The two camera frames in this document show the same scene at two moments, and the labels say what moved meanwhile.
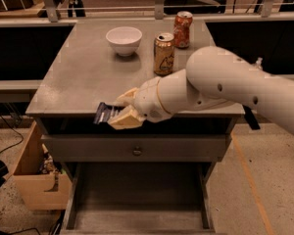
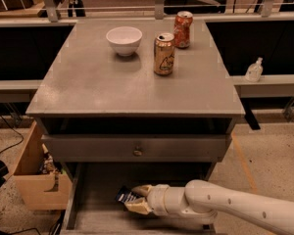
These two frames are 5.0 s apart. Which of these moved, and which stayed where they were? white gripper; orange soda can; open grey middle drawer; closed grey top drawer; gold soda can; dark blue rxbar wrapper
Moved: dark blue rxbar wrapper; white gripper
Stayed: closed grey top drawer; gold soda can; open grey middle drawer; orange soda can
